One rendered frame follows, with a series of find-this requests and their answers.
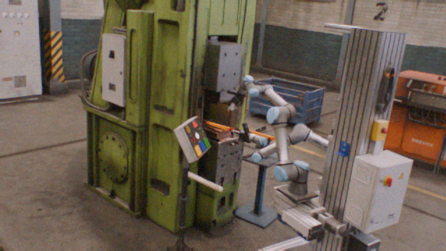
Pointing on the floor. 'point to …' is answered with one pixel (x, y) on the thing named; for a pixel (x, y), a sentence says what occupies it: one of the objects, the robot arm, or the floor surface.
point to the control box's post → (183, 200)
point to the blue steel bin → (303, 103)
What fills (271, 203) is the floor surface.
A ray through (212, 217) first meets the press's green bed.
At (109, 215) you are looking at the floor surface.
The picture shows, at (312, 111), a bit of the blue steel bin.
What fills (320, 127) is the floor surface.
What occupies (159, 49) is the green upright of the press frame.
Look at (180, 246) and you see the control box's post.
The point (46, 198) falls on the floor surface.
